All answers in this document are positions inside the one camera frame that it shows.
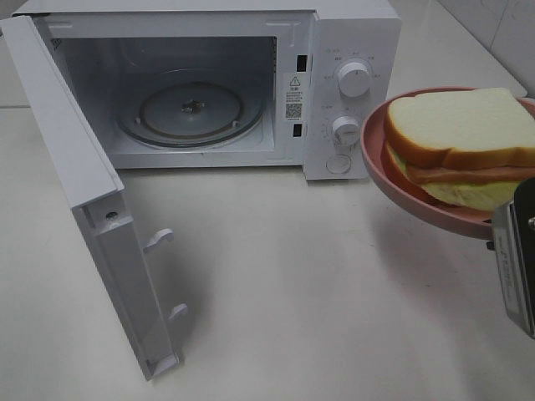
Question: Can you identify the upper white power knob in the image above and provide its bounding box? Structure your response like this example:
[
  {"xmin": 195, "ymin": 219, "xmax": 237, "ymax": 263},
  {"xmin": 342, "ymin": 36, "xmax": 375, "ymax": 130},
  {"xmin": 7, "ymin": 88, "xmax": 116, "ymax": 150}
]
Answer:
[{"xmin": 336, "ymin": 61, "xmax": 371, "ymax": 98}]

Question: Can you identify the white microwave door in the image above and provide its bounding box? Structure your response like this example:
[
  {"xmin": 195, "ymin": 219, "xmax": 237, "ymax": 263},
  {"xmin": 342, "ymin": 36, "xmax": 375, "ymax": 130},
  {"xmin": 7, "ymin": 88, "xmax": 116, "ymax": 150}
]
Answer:
[{"xmin": 1, "ymin": 16, "xmax": 187, "ymax": 380}]

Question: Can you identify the white timer knob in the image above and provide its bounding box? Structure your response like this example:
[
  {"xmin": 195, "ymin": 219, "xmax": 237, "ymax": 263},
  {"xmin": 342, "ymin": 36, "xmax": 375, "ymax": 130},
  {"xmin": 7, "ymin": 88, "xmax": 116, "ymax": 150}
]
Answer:
[{"xmin": 332, "ymin": 116, "xmax": 360, "ymax": 147}]

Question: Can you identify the glass microwave turntable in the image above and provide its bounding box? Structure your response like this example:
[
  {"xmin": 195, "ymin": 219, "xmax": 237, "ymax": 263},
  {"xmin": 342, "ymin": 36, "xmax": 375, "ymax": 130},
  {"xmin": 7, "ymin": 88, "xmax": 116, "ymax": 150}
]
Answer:
[{"xmin": 117, "ymin": 81, "xmax": 265, "ymax": 149}]

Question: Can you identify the white warning label sticker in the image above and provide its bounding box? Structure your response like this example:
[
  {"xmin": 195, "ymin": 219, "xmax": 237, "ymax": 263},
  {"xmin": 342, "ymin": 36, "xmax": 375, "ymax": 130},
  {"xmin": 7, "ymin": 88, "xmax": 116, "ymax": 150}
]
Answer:
[{"xmin": 283, "ymin": 72, "xmax": 306, "ymax": 121}]

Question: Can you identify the white bread sandwich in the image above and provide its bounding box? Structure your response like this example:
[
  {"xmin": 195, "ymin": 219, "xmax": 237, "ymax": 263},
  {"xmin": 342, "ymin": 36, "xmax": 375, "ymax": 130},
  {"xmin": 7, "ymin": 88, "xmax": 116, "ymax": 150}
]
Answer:
[{"xmin": 384, "ymin": 88, "xmax": 534, "ymax": 212}]

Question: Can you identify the white microwave oven body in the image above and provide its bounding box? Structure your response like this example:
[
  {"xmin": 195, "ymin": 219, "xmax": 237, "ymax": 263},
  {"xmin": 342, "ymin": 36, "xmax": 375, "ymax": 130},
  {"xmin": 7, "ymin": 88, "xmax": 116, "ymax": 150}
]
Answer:
[{"xmin": 9, "ymin": 1, "xmax": 401, "ymax": 180}]

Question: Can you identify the pink round plate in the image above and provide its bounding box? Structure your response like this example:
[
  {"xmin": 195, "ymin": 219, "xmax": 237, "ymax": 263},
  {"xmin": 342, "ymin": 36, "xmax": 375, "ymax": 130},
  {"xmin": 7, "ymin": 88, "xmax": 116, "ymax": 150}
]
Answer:
[{"xmin": 361, "ymin": 87, "xmax": 534, "ymax": 240}]

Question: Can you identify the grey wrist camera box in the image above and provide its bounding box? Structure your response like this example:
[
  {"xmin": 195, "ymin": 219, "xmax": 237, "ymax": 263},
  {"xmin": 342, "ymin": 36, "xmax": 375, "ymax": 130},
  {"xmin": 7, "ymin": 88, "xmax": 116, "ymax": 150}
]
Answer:
[{"xmin": 492, "ymin": 178, "xmax": 534, "ymax": 338}]

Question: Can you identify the round white door button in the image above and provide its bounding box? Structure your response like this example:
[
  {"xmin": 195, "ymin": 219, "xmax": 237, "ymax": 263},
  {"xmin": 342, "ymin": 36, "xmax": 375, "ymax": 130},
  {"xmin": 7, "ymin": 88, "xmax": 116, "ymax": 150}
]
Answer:
[{"xmin": 326, "ymin": 155, "xmax": 352, "ymax": 175}]

